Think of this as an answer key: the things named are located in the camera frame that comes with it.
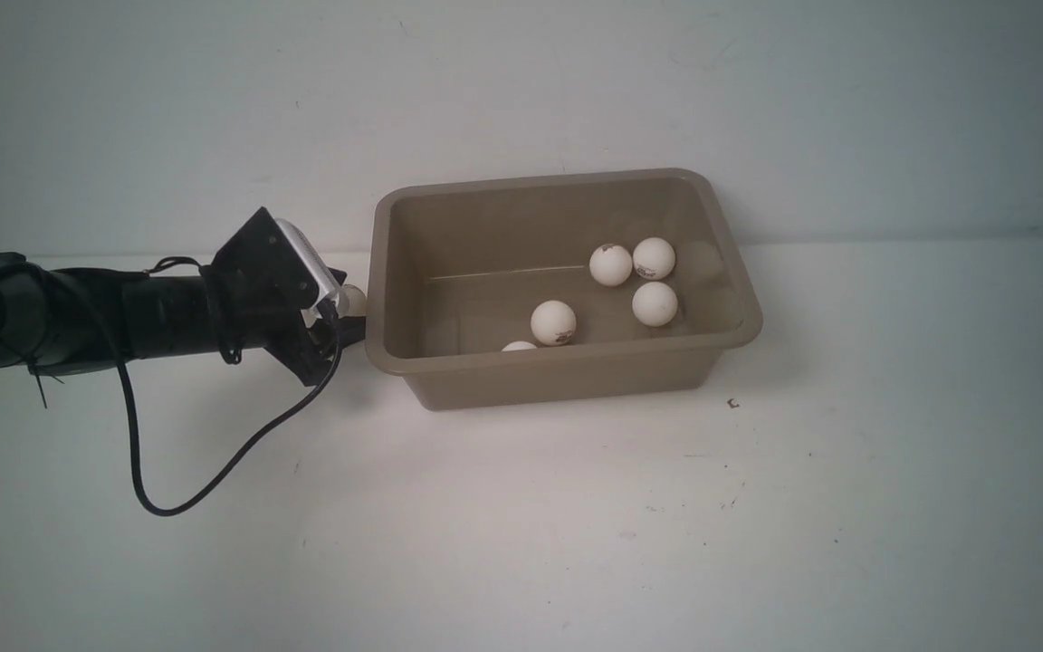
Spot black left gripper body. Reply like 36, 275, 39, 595
214, 290, 337, 388

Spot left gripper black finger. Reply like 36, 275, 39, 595
328, 315, 366, 352

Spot white ping-pong ball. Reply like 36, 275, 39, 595
530, 300, 577, 347
337, 284, 368, 318
502, 340, 537, 352
588, 244, 633, 288
632, 282, 679, 329

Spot tan plastic storage bin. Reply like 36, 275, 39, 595
365, 167, 765, 411

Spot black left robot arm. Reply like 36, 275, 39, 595
0, 252, 366, 387

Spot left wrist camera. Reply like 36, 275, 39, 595
212, 206, 351, 319

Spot left camera cable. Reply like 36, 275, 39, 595
114, 299, 346, 518

